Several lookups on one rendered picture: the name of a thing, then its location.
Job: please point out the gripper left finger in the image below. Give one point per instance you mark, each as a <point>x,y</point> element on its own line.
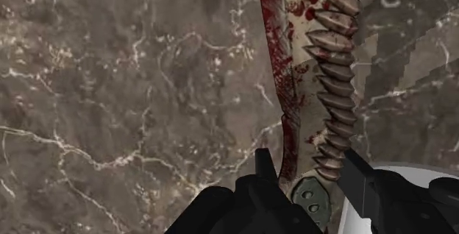
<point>251,208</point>

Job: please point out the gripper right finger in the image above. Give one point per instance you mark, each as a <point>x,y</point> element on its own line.
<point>398,204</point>

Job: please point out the white plate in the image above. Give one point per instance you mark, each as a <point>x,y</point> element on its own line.
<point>353,222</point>

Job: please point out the blood-stained serrated knife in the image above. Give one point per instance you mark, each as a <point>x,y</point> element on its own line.
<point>304,82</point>

